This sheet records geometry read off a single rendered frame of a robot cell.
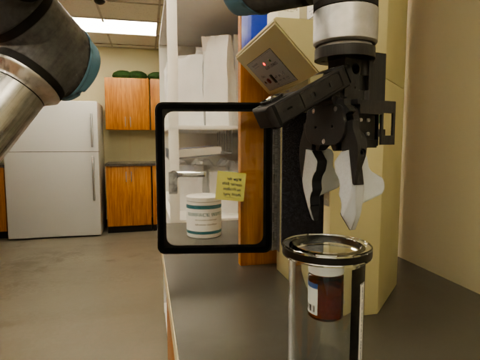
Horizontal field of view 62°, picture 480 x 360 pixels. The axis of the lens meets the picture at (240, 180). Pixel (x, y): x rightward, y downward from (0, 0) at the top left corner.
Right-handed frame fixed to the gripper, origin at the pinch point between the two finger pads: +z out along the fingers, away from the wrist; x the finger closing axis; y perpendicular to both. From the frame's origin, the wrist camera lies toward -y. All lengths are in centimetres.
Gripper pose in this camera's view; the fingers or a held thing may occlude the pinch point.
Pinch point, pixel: (327, 216)
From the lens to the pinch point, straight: 50.2
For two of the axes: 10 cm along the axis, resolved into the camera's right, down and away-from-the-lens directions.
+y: 8.8, -0.5, 4.7
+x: -4.7, -0.8, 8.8
